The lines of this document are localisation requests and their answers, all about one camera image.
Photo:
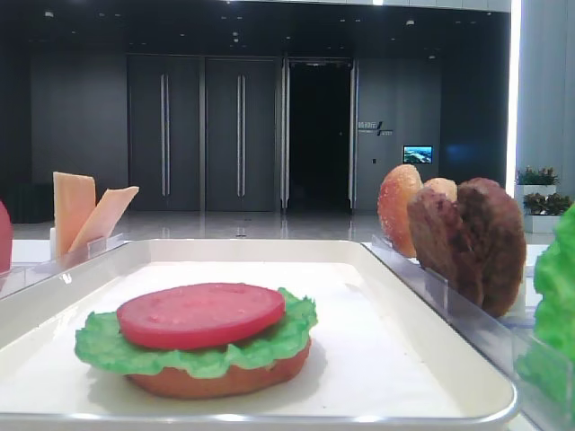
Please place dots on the potted green plant upper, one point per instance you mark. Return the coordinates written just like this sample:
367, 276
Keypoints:
541, 181

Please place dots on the clear acrylic rail right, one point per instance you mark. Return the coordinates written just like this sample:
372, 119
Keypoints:
501, 340

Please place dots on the clear acrylic rail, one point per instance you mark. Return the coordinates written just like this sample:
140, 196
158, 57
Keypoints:
501, 340
33, 261

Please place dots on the red tomato slice in holder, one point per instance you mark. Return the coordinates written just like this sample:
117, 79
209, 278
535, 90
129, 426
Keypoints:
6, 239

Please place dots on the clear acrylic rail left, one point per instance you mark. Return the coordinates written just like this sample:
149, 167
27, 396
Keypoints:
33, 261

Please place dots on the red tomato slice on tray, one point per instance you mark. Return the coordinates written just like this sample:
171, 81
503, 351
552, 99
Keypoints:
199, 316

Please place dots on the brown meat patty front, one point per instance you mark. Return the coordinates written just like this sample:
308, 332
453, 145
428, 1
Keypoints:
442, 243

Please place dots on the orange cheese slice right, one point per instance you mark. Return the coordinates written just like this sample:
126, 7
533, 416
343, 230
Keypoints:
101, 222

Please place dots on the sesame bun half outer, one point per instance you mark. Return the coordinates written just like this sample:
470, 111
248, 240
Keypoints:
398, 187

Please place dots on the dark double door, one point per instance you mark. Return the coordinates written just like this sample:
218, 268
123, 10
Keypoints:
240, 134
163, 95

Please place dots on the sesame bun half inner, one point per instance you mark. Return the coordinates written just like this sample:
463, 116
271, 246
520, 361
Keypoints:
443, 185

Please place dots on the dark double door right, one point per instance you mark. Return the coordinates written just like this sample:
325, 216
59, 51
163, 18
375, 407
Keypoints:
240, 134

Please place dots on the brown meat patty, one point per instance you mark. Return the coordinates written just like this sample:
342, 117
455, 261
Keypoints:
495, 224
442, 243

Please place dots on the small wall display screen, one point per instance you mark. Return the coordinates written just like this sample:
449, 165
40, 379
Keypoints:
417, 154

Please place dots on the bottom bun on tray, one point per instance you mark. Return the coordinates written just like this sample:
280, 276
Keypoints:
178, 384

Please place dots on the sesame bun half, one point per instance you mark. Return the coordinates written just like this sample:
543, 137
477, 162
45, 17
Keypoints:
398, 187
443, 185

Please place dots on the green lettuce leaf in holder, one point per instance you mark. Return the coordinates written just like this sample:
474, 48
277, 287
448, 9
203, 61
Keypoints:
554, 305

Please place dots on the dark double door left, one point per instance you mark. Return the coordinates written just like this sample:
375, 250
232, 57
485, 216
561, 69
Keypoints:
163, 95

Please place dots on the potted green plant lower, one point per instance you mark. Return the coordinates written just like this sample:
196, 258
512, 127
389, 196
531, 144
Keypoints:
544, 212

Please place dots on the brown meat patty rear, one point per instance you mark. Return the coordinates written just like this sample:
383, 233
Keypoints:
495, 224

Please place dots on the green lettuce leaf on tray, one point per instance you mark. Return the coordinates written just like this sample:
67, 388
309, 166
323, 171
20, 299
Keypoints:
99, 344

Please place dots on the orange cheese slice left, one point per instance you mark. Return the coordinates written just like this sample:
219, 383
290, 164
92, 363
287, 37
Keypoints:
74, 201

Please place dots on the white rectangular metal tray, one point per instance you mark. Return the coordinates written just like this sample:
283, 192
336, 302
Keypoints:
381, 359

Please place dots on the orange cheese slice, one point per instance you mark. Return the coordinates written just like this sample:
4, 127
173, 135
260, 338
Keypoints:
74, 201
101, 222

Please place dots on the potted green plant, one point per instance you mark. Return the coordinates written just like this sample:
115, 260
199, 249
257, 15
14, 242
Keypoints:
541, 181
544, 212

